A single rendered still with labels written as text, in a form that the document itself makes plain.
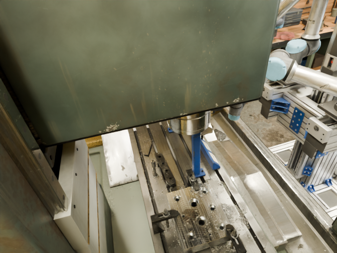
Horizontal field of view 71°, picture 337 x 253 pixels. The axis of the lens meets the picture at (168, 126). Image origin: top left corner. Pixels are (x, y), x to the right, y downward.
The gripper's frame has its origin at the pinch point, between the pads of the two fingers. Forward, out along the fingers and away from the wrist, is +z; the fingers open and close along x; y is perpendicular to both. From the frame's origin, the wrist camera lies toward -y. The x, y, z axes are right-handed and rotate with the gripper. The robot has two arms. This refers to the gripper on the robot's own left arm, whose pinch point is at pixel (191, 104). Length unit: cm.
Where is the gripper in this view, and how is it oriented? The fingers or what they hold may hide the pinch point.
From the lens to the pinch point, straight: 143.8
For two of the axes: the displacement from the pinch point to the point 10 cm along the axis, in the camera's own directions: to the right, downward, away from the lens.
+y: 0.6, 8.0, 6.0
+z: -9.6, 2.1, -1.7
